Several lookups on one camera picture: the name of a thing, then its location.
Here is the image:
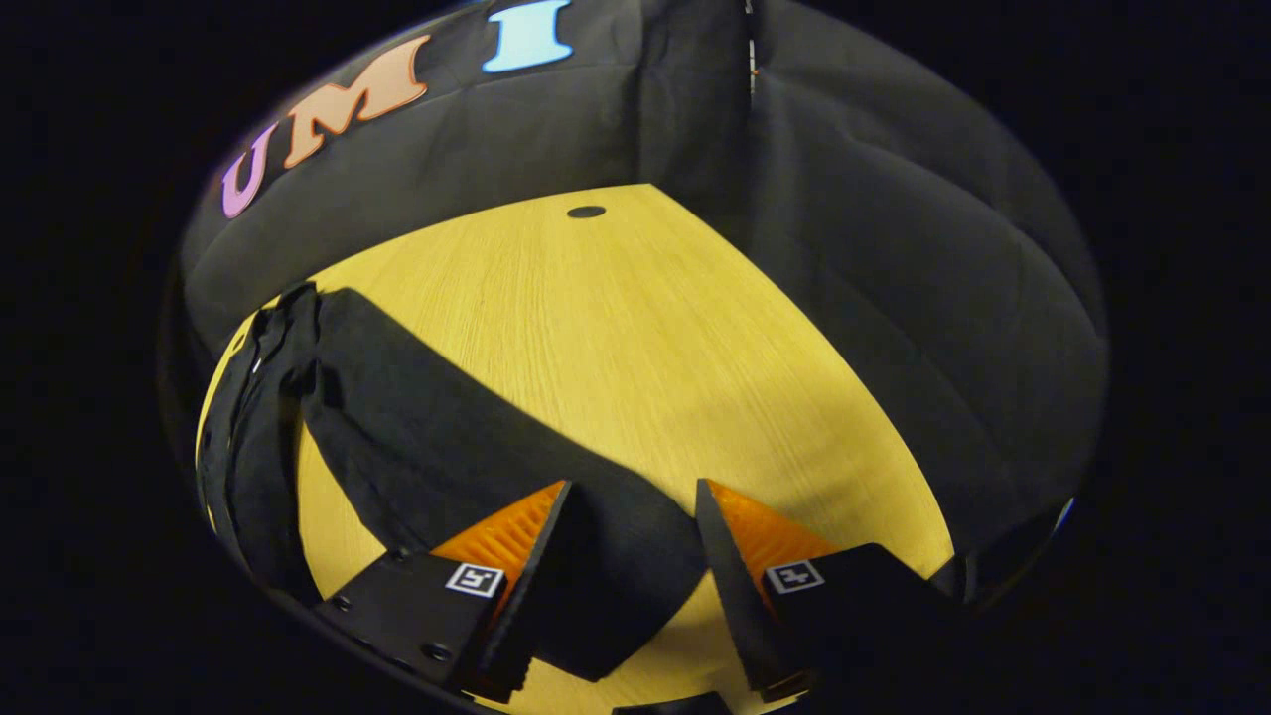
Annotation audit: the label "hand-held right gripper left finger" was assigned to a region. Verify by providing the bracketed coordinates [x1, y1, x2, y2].
[316, 480, 595, 704]

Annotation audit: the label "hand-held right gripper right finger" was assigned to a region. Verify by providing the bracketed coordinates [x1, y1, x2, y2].
[693, 478, 969, 701]

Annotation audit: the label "black button-up cardigan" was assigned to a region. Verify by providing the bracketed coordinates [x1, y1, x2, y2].
[196, 283, 708, 686]

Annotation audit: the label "black backdrop cloth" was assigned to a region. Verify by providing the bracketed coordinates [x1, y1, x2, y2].
[164, 0, 1111, 557]

